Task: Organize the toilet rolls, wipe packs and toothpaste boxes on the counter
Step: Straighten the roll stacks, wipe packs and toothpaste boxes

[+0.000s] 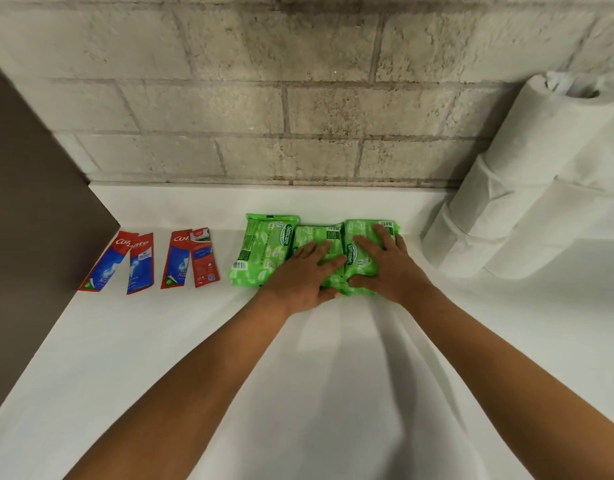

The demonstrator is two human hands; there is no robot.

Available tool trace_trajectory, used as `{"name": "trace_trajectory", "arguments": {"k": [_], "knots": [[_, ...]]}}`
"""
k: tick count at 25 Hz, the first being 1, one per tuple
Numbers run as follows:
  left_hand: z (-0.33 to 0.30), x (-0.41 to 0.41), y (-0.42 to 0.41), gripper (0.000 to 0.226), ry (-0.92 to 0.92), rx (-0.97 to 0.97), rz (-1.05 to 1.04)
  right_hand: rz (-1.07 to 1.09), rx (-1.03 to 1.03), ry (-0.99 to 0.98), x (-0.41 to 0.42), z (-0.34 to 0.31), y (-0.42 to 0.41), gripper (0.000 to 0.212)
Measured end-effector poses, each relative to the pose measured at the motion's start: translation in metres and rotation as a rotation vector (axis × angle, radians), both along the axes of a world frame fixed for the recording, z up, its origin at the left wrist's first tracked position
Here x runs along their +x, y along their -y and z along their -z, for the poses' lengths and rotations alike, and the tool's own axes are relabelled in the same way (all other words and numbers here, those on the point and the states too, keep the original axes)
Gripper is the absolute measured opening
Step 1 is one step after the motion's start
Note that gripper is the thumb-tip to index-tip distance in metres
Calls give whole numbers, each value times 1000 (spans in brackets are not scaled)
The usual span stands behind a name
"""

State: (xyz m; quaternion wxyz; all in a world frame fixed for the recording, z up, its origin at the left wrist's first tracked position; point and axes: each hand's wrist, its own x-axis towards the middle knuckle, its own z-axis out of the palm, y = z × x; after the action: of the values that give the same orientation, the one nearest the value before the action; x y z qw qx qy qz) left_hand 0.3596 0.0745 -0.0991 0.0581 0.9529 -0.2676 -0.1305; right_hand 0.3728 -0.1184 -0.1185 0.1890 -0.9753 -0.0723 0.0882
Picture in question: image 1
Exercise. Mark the person's left hand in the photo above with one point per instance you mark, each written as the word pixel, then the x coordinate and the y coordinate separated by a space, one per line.
pixel 299 282

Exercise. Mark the person's right hand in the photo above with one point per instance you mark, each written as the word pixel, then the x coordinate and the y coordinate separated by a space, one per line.
pixel 392 274

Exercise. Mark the group of green wipe packets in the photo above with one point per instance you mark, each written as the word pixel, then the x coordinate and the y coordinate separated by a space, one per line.
pixel 262 249
pixel 367 232
pixel 312 234

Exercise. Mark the group of white toilet rolls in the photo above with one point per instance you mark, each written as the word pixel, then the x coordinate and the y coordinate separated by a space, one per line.
pixel 546 129
pixel 491 199

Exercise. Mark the person's left forearm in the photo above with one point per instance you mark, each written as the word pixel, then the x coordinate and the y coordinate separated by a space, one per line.
pixel 187 394

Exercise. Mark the person's right forearm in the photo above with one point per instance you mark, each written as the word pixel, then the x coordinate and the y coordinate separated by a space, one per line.
pixel 526 394

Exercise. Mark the white countertop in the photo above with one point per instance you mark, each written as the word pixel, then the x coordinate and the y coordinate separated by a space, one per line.
pixel 137 344

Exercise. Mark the brown cabinet panel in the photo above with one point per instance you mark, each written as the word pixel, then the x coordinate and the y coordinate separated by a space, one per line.
pixel 37 219

